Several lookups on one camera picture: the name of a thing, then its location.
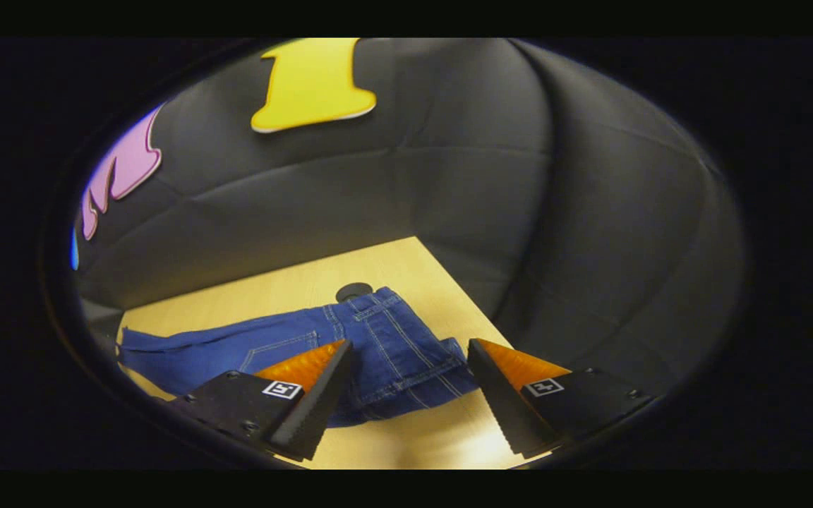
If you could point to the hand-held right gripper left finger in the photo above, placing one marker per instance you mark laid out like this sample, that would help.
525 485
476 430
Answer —
318 409

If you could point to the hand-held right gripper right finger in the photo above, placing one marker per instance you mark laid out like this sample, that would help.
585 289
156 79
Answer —
502 402

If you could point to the blue jeans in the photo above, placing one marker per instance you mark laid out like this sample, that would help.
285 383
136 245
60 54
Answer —
392 353

